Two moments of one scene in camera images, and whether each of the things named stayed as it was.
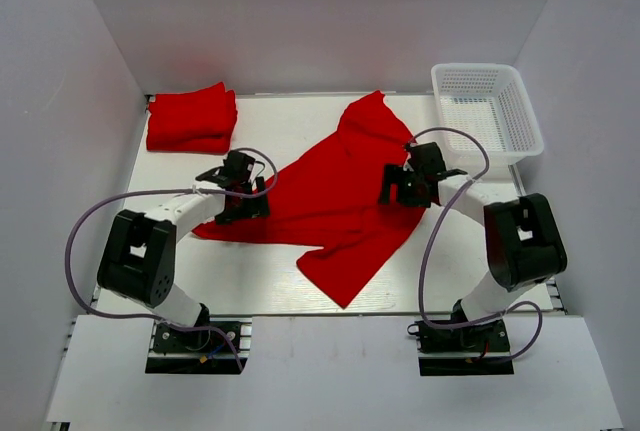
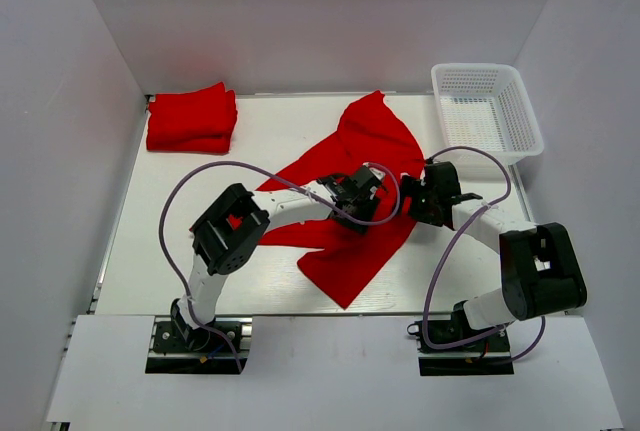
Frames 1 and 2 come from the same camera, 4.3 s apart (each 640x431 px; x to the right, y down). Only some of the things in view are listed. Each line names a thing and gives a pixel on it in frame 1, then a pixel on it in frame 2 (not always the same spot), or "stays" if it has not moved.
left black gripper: (257, 207) to (369, 208)
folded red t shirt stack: (201, 120) stays
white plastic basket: (488, 101) stays
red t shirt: (330, 199) stays
